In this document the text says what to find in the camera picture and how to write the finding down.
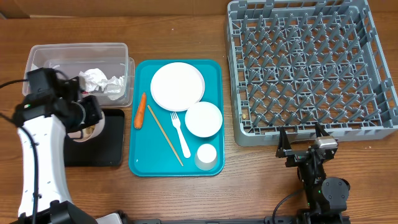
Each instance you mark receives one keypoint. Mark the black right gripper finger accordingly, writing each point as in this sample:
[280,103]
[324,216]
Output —
[283,140]
[320,131]

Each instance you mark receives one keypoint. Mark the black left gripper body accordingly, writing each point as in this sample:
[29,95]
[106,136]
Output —
[86,112]

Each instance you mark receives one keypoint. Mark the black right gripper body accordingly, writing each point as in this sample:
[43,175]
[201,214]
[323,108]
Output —
[298,157]

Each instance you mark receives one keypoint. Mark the white napkin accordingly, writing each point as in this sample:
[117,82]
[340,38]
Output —
[115,87]
[95,80]

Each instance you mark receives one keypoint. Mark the bowl with rice and nuts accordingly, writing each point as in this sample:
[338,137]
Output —
[89,132]

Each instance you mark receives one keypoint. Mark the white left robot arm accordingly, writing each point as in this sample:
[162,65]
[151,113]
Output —
[45,197]

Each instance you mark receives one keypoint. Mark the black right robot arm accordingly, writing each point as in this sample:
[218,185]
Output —
[326,196]

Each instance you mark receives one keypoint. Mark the grey dishwasher rack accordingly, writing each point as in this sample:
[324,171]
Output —
[296,64]

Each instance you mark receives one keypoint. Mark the clear plastic bin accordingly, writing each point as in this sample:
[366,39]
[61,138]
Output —
[71,59]

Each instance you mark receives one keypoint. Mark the frosted white cup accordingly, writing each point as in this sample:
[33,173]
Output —
[206,157]

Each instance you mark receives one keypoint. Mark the black tray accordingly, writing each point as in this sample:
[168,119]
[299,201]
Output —
[106,149]

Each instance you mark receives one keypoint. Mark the white empty bowl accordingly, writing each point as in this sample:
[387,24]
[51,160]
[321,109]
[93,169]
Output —
[203,119]

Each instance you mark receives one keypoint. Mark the orange carrot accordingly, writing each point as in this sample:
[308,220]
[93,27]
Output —
[139,117]

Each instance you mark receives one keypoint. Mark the white plastic fork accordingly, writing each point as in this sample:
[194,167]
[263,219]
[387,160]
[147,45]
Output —
[176,123]

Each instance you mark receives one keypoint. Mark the wooden chopstick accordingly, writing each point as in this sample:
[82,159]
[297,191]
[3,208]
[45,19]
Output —
[165,135]

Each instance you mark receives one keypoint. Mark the large white plate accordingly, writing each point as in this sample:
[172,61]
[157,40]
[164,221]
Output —
[177,86]

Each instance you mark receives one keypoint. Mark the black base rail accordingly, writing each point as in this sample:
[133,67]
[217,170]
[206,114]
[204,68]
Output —
[266,220]

